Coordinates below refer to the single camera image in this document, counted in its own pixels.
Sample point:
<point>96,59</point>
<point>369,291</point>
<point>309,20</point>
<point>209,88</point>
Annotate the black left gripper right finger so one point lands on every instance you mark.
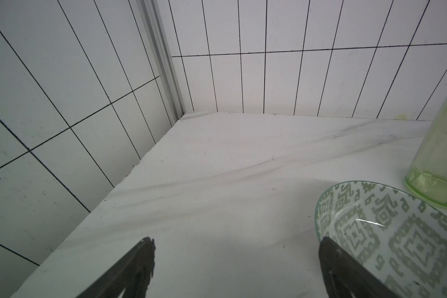
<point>344,277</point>

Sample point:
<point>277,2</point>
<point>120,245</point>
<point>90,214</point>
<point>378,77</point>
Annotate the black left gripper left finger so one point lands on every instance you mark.
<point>129,277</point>

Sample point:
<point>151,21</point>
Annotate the green patterned ceramic bowl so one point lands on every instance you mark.
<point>397,237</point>

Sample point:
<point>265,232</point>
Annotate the green glass tumbler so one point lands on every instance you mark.
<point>427,175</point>

